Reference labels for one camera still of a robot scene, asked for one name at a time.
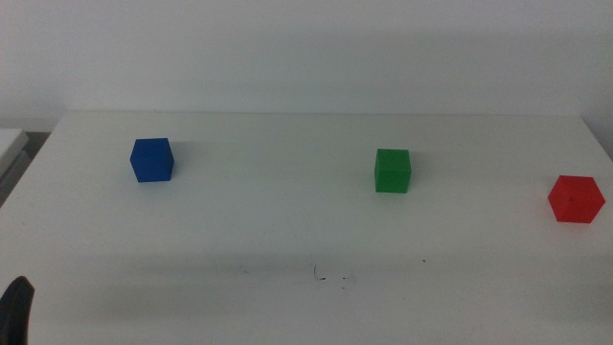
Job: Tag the blue cube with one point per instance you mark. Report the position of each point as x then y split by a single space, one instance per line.
152 160

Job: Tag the red cube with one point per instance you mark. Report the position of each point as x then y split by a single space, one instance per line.
576 200

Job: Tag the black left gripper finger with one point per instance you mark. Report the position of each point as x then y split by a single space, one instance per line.
15 311

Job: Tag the green cube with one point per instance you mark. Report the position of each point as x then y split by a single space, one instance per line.
392 172

